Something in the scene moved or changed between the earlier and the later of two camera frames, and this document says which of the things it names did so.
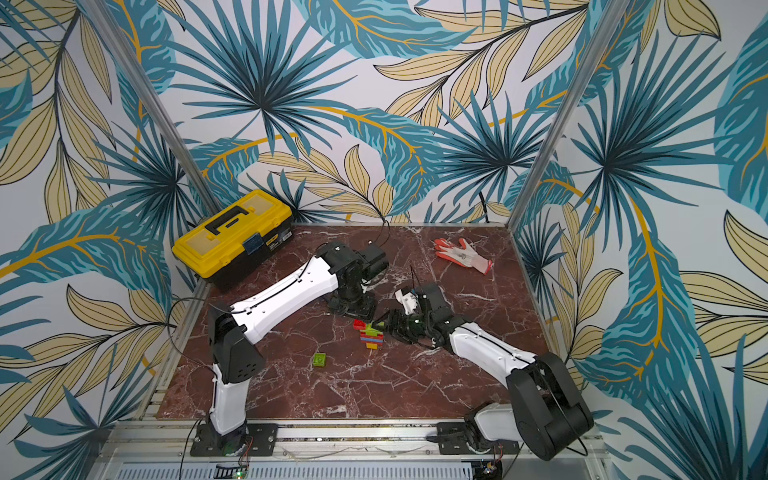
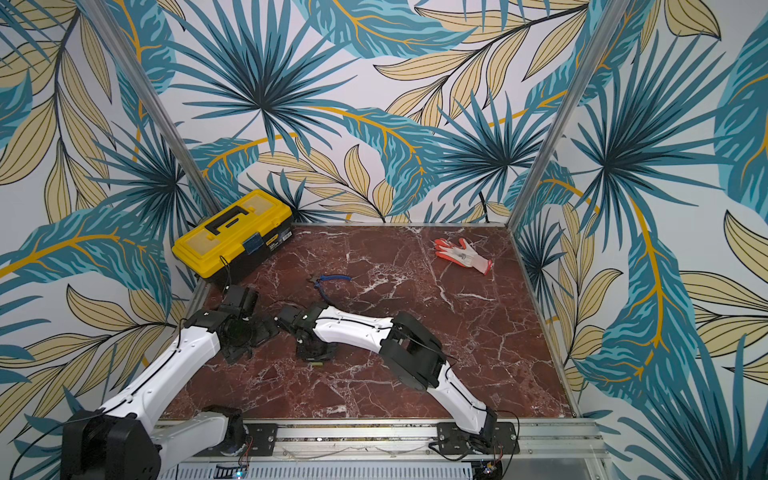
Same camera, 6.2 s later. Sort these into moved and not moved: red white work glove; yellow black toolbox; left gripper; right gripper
Moved: right gripper; left gripper
Not moved: red white work glove; yellow black toolbox
